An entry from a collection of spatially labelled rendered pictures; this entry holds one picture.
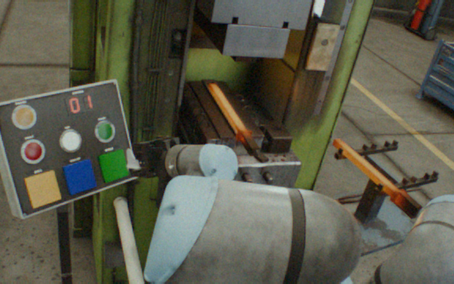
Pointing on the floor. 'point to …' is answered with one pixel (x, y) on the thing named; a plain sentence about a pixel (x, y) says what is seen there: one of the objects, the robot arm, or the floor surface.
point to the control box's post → (64, 241)
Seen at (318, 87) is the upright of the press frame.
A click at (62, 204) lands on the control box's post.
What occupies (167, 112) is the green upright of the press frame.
